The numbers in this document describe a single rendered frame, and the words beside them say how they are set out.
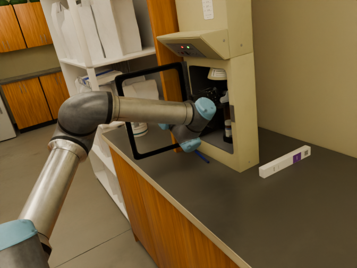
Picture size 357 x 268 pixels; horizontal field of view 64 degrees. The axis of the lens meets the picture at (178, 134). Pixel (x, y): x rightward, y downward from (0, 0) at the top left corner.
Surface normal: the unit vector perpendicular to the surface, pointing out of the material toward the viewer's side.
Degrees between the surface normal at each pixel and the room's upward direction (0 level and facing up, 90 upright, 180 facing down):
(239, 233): 0
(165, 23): 90
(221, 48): 90
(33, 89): 90
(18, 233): 50
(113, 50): 100
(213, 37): 90
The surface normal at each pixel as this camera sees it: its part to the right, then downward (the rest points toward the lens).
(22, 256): 0.62, -0.63
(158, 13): 0.51, 0.25
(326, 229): -0.15, -0.91
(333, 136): -0.84, 0.33
